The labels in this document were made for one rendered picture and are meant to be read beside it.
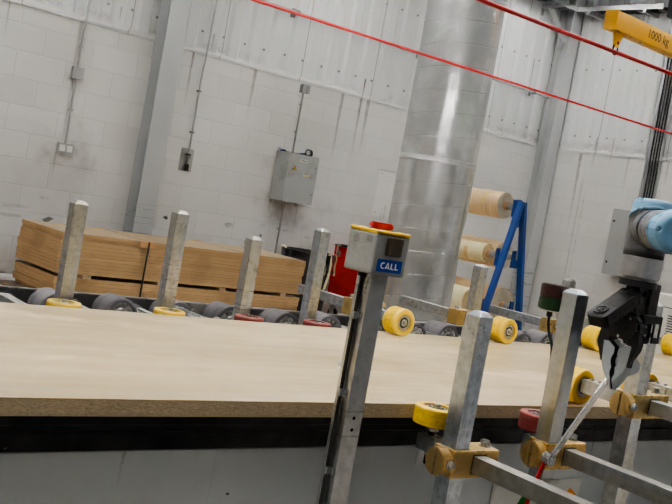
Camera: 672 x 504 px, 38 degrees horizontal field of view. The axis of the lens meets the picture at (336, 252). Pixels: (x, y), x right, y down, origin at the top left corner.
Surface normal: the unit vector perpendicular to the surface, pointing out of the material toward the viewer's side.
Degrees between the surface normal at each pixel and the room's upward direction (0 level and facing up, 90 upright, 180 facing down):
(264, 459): 90
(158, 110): 90
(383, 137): 90
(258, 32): 90
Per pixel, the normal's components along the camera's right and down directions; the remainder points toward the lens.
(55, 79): 0.64, 0.15
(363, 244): -0.78, -0.11
